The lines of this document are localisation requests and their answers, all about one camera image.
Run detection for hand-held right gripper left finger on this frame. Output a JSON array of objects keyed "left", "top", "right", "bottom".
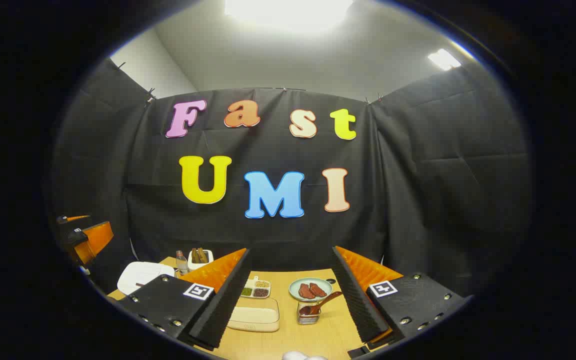
[{"left": 117, "top": 247, "right": 252, "bottom": 352}]

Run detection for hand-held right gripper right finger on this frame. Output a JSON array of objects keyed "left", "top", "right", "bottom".
[{"left": 331, "top": 245, "right": 472, "bottom": 351}]

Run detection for brown wooden spoon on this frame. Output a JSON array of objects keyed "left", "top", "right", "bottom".
[{"left": 299, "top": 291, "right": 343, "bottom": 316}]

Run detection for clear plastic rice box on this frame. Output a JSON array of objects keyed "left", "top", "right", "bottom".
[{"left": 227, "top": 297, "right": 281, "bottom": 333}]

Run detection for clear chopstick holder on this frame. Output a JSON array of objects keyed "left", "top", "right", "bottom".
[{"left": 296, "top": 301, "right": 322, "bottom": 326}]

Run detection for white rice cooker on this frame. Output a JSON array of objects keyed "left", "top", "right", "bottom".
[{"left": 117, "top": 261, "right": 176, "bottom": 296}]

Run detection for white divided bean dish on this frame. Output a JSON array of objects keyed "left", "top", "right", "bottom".
[{"left": 240, "top": 276, "right": 272, "bottom": 300}]

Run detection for white toaster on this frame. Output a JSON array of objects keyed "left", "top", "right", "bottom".
[{"left": 187, "top": 249, "right": 215, "bottom": 272}]

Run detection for pale green plate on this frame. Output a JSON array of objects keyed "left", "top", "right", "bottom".
[{"left": 288, "top": 277, "right": 334, "bottom": 302}]

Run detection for small ceiling light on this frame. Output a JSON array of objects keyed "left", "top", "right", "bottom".
[{"left": 427, "top": 48, "right": 462, "bottom": 71}]

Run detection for large ceiling light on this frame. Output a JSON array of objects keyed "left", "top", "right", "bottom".
[{"left": 224, "top": 0, "right": 356, "bottom": 31}]

